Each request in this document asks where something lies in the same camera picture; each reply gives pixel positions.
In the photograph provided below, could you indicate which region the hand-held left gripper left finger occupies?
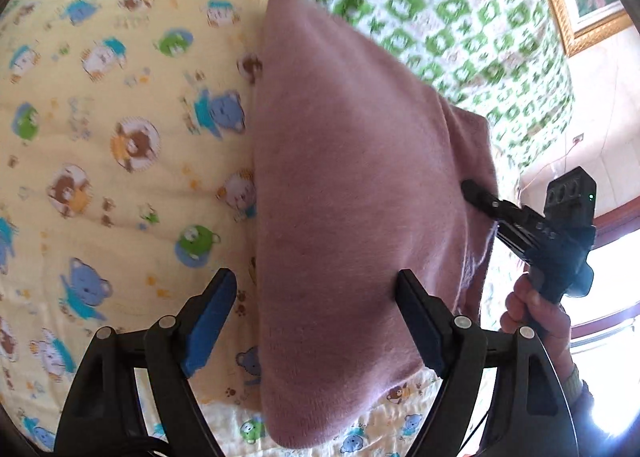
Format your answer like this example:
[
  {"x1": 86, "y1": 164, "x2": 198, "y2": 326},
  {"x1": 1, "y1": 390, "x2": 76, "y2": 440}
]
[{"x1": 57, "y1": 268, "x2": 237, "y2": 457}]

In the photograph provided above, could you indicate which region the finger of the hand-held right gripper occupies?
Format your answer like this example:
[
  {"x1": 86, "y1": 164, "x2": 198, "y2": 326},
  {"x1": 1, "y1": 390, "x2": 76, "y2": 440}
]
[{"x1": 461, "y1": 180, "x2": 525, "y2": 225}]

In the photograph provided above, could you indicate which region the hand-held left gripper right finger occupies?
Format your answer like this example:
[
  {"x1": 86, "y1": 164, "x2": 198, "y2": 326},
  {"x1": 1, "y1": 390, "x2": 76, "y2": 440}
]
[{"x1": 396, "y1": 269, "x2": 576, "y2": 457}]

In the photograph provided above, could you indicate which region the mauve knit sweater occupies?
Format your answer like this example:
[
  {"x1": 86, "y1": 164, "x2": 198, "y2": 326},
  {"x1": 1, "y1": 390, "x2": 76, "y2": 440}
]
[{"x1": 250, "y1": 0, "x2": 501, "y2": 450}]

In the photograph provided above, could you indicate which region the person's right forearm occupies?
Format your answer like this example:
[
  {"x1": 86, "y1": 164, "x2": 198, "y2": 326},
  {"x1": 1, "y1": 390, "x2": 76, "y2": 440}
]
[{"x1": 542, "y1": 332, "x2": 598, "y2": 420}]

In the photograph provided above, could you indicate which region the person's right hand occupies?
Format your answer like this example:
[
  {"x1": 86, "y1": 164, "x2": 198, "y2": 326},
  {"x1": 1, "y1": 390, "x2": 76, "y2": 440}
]
[{"x1": 500, "y1": 273, "x2": 572, "y2": 339}]

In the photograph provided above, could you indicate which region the bright window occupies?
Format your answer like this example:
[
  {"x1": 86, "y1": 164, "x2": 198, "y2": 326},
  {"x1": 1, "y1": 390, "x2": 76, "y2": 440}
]
[{"x1": 570, "y1": 202, "x2": 640, "y2": 438}]

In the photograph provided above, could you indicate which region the yellow cartoon bear bed sheet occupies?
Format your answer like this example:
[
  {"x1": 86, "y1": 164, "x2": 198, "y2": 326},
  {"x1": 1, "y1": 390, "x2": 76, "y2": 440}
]
[{"x1": 0, "y1": 0, "x2": 526, "y2": 457}]

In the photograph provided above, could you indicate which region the thin wall cord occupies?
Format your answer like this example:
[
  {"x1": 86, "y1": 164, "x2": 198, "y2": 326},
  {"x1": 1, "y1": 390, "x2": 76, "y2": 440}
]
[{"x1": 522, "y1": 140, "x2": 576, "y2": 188}]

